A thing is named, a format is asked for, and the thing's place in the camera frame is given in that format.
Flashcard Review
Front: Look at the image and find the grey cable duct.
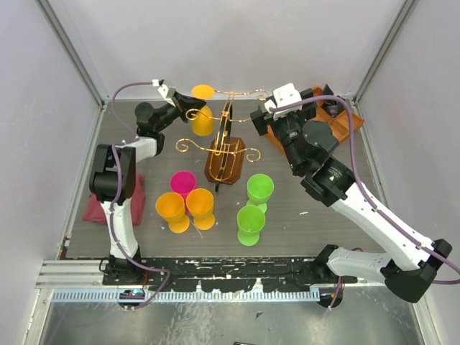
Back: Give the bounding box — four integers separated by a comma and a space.
51, 288, 321, 303

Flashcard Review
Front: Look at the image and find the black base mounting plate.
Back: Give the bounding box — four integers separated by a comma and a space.
98, 257, 339, 293

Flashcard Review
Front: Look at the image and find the pink wine glass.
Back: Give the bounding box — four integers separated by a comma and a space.
170, 170, 198, 200

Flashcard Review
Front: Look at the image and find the wooden compartment tray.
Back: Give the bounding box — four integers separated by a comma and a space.
264, 86, 364, 156

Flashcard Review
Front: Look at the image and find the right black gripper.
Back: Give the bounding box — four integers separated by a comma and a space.
250, 88, 316, 173

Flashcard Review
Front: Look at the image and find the orange wine glass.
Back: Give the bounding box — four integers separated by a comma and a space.
185, 188, 215, 231
155, 192, 190, 234
191, 84, 215, 137

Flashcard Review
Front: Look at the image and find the green wine glass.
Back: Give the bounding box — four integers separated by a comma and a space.
247, 173, 275, 213
236, 205, 266, 247

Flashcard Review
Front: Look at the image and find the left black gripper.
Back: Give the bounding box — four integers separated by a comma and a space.
155, 91, 206, 132

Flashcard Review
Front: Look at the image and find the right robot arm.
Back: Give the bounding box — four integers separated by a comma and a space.
250, 83, 452, 303

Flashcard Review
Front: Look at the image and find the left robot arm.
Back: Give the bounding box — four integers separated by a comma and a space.
89, 92, 206, 285

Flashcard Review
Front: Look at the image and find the green wine glass front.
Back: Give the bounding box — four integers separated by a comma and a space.
236, 205, 266, 247

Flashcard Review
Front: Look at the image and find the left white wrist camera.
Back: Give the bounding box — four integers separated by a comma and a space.
152, 79, 176, 107

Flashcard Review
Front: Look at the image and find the black patterned folded tie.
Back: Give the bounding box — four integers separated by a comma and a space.
321, 84, 344, 118

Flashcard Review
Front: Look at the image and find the gold wire wine glass rack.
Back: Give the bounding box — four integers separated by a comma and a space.
175, 87, 269, 192

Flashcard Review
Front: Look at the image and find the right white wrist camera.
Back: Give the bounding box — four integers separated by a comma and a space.
264, 83, 302, 120

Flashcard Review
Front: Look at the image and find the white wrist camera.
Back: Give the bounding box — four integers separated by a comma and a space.
152, 79, 176, 107
264, 83, 302, 120

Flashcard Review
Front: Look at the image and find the red cloth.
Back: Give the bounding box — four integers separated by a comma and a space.
82, 173, 145, 226

